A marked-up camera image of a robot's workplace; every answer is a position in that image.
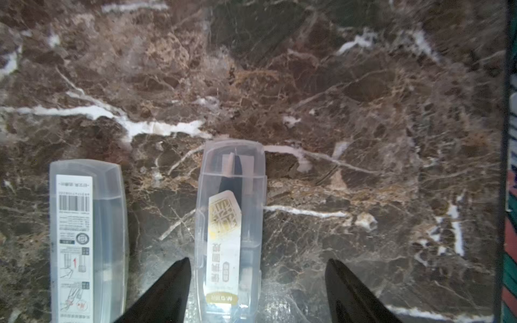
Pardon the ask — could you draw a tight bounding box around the clear compass case gold label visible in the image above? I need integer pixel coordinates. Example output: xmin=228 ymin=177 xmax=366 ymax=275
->
xmin=194 ymin=139 xmax=267 ymax=322

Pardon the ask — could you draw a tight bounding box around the black right frame post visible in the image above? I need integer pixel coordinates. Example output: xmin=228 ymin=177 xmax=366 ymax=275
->
xmin=494 ymin=1 xmax=516 ymax=322

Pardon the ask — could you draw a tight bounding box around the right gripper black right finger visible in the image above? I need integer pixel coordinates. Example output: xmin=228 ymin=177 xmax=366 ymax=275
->
xmin=325 ymin=259 xmax=401 ymax=323

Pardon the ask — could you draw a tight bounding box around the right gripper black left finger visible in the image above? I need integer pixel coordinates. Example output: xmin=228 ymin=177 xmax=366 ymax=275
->
xmin=115 ymin=258 xmax=191 ymax=323

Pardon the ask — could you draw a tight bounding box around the clear compass case barcode label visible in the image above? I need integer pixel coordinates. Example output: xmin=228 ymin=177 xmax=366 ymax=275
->
xmin=49 ymin=160 xmax=129 ymax=322

